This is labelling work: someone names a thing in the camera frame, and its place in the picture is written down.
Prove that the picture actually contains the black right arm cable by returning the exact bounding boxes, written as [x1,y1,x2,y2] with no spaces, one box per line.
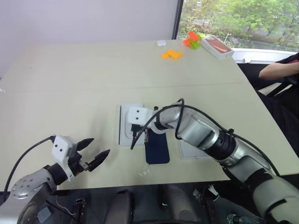
[130,98,281,177]

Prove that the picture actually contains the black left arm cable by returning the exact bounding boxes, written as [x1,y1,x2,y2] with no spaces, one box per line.
[3,136,56,199]

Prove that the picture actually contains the grey rounded shape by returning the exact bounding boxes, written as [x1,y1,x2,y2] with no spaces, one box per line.
[157,184,202,224]

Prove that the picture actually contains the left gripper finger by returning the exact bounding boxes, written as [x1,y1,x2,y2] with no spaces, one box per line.
[77,138,95,152]
[88,149,111,172]

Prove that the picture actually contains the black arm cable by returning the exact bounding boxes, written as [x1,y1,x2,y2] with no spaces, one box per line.
[3,136,56,199]
[130,98,281,177]

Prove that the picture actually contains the person's black clothed body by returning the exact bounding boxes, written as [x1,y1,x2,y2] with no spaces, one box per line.
[237,52,299,152]

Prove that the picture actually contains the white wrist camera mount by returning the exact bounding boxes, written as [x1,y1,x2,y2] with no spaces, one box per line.
[127,106,153,128]
[51,134,79,182]

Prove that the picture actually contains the white window sill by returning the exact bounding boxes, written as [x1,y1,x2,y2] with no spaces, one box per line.
[230,47,299,64]

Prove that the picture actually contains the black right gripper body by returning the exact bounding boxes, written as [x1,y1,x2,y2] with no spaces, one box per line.
[130,124,147,141]

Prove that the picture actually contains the dark blue phone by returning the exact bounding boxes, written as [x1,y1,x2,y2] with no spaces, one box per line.
[144,129,170,165]

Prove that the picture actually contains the phone box with orange print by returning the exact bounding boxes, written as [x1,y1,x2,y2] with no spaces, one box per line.
[200,35,235,60]

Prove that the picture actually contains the small grey box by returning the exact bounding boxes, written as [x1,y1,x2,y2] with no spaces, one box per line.
[36,206,52,223]

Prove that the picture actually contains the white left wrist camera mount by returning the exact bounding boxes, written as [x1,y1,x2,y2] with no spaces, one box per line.
[51,134,79,182]

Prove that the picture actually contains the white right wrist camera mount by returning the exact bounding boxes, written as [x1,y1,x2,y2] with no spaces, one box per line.
[127,106,153,128]

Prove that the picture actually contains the black window frame post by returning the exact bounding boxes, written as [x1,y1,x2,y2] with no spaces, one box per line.
[171,0,184,40]

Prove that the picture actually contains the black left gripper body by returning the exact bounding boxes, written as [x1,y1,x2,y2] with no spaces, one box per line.
[67,143,91,175]

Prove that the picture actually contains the white phone box base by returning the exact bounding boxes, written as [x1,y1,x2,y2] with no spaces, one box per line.
[118,103,151,147]

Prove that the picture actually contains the clear plastic scrap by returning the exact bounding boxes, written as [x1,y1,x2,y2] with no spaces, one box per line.
[137,168,154,178]

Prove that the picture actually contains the white phone box lid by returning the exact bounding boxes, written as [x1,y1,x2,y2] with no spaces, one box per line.
[178,139,212,161]

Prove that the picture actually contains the green toy brick stack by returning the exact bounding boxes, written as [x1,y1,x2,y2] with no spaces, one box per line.
[190,35,202,50]

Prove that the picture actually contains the dark rounded shape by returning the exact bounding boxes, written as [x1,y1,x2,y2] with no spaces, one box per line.
[111,189,136,224]

